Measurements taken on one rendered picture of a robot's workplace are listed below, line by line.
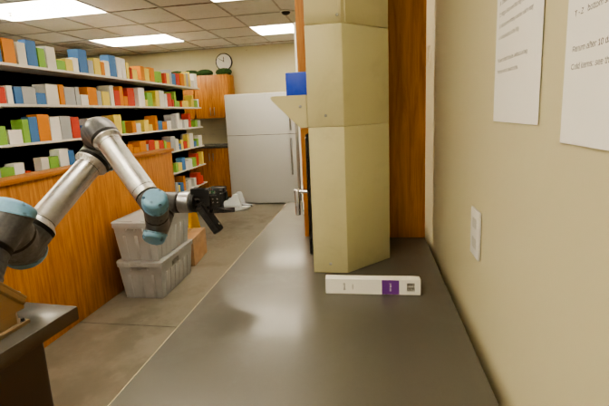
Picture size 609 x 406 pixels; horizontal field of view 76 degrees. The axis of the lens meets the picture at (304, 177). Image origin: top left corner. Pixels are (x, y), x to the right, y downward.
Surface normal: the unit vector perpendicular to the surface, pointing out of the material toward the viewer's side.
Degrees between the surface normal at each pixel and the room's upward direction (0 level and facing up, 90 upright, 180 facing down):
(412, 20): 90
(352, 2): 90
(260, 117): 90
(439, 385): 0
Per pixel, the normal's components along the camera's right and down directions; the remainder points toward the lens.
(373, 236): 0.58, 0.11
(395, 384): -0.04, -0.99
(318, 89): -0.16, 0.17
